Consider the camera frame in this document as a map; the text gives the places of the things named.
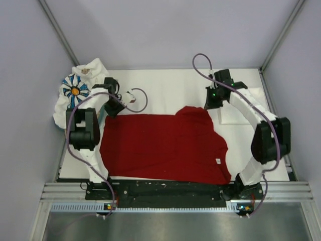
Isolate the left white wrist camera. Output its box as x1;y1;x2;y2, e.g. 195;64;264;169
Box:
121;91;136;105

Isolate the folded white t shirt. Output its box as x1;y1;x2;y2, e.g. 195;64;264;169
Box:
217;87;268;125

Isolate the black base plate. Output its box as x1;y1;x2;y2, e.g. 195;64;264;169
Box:
85;179;263;208

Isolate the right aluminium frame post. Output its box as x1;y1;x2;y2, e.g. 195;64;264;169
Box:
259;0;308;72

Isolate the grey slotted cable duct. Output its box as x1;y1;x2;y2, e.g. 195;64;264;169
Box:
50;201;250;214

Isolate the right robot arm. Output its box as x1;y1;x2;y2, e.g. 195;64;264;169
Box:
204;69;291;200

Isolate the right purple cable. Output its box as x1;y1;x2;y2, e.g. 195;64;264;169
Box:
192;53;280;218

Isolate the purple cable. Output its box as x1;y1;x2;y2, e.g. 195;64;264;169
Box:
67;87;148;218
192;53;280;218

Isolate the red t shirt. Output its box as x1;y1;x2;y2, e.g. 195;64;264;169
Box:
100;106;231;184

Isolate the aluminium frame post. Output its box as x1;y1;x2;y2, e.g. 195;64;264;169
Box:
37;0;79;66
259;0;308;72

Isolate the white flower print t shirt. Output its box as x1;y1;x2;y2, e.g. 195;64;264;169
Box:
53;73;95;129

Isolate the teal plastic bin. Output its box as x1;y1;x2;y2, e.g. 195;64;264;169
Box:
97;106;105;124

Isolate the left aluminium frame post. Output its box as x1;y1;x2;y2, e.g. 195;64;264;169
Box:
37;0;79;66

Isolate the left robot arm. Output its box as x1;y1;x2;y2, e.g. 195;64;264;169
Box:
66;77;124;199

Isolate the tan t shirt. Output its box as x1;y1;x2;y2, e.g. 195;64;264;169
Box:
63;66;93;109

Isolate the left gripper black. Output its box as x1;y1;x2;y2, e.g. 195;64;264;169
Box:
104;95;126;118

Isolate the white crumpled t shirt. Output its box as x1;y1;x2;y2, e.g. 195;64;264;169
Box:
72;58;110;85

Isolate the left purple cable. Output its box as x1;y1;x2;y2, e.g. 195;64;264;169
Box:
67;87;148;218

